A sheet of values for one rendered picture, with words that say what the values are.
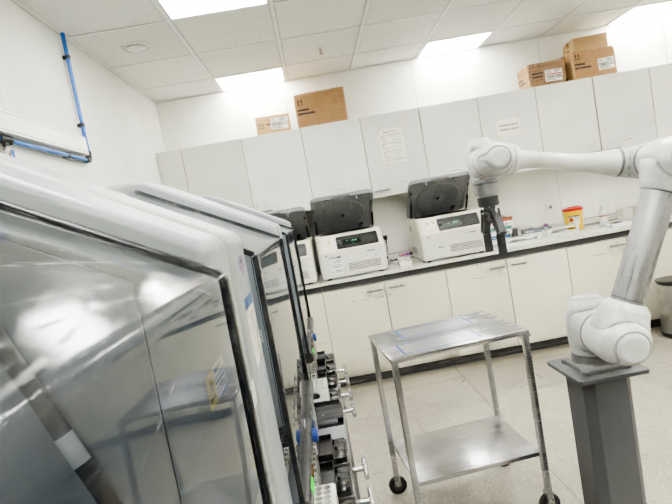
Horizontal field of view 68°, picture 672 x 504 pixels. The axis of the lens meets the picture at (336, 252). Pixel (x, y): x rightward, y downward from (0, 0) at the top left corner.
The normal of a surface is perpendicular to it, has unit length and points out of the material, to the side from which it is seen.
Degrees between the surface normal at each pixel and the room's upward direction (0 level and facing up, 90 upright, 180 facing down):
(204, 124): 90
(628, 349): 96
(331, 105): 90
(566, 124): 90
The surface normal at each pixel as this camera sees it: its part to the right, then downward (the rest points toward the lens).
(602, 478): -0.66, 0.18
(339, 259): 0.05, 0.07
